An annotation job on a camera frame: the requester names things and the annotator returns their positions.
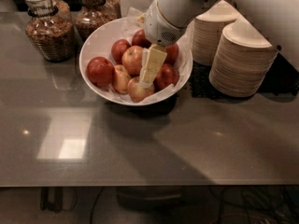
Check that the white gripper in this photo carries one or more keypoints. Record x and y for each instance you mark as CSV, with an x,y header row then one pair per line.
x,y
159,27

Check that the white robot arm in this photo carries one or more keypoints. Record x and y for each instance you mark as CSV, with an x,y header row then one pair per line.
x,y
277,20

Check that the red apple back right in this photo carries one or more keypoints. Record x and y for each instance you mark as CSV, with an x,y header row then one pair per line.
x,y
172,53

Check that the red apple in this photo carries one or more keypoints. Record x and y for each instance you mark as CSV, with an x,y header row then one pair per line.
x,y
167,75
100,71
118,49
172,53
139,39

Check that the yellow-red apple centre top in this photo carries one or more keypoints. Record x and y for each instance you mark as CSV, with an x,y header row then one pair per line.
x,y
132,60

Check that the yellow-red apple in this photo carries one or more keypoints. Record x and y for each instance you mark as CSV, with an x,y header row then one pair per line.
x,y
138,93
132,60

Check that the red apple back centre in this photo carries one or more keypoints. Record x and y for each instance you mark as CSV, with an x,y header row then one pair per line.
x,y
139,39

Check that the red apple front right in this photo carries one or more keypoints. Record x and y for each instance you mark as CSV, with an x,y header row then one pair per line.
x,y
167,75

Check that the red apple back left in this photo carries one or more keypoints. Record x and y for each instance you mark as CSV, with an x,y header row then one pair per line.
x,y
118,49

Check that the yellow-red apple front centre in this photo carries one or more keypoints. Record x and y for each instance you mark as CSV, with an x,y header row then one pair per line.
x,y
138,93

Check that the yellow apple front left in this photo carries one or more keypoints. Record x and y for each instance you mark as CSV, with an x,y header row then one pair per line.
x,y
120,79

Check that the white paper bowl liner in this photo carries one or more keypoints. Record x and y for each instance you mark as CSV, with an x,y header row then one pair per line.
x,y
125,28

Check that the red apple far left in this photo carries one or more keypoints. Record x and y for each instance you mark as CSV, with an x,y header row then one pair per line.
x,y
100,71

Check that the back stack paper bowls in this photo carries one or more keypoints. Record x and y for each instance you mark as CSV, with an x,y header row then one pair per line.
x,y
207,30

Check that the stack paper bowls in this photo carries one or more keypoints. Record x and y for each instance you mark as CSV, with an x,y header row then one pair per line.
x,y
242,60
207,30

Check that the glass granola jar back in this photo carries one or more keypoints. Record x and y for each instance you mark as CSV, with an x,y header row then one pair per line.
x,y
93,14

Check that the glass granola jar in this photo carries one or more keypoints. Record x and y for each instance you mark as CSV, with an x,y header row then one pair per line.
x,y
93,14
49,30

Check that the front stack paper bowls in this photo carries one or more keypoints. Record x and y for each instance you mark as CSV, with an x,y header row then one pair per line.
x,y
242,60

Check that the glass granola jar front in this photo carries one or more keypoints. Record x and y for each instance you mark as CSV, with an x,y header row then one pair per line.
x,y
49,30

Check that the black mat under stacks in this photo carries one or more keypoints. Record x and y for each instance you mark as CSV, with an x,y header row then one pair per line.
x,y
201,81

